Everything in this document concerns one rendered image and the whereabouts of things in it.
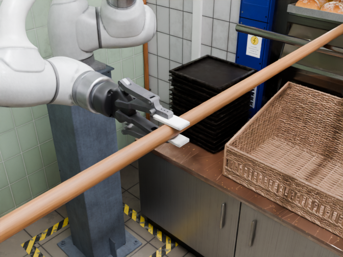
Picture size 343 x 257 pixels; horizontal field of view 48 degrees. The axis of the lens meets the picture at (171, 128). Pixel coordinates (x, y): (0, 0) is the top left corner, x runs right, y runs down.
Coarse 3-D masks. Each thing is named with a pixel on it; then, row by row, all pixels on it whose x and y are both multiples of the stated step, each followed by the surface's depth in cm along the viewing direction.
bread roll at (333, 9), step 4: (328, 4) 146; (332, 4) 145; (336, 4) 144; (340, 4) 144; (324, 8) 147; (328, 8) 146; (332, 8) 145; (336, 8) 144; (340, 8) 143; (336, 12) 144; (340, 12) 144
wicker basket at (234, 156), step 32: (288, 96) 177; (320, 96) 167; (256, 128) 169; (288, 128) 179; (320, 128) 170; (224, 160) 157; (256, 160) 145; (288, 160) 169; (320, 160) 169; (256, 192) 152; (288, 192) 141; (320, 192) 131; (320, 224) 136
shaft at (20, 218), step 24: (312, 48) 112; (264, 72) 96; (216, 96) 84; (192, 120) 77; (144, 144) 69; (96, 168) 63; (120, 168) 66; (48, 192) 58; (72, 192) 59; (24, 216) 54; (0, 240) 52
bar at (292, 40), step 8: (240, 24) 142; (240, 32) 143; (248, 32) 140; (256, 32) 138; (264, 32) 136; (272, 32) 134; (280, 40) 133; (288, 40) 131; (296, 40) 129; (304, 40) 127; (320, 48) 124; (328, 48) 123; (336, 48) 121
